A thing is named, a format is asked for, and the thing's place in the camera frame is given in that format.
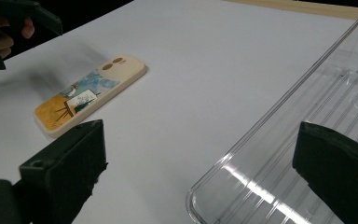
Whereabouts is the clear plastic tray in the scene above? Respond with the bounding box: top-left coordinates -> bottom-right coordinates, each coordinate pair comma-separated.
185,4 -> 358,224

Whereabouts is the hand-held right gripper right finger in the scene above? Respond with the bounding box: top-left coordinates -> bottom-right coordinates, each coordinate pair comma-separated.
292,120 -> 358,224

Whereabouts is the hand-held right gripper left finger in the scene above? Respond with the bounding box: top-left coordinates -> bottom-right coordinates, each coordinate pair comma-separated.
19,119 -> 108,224

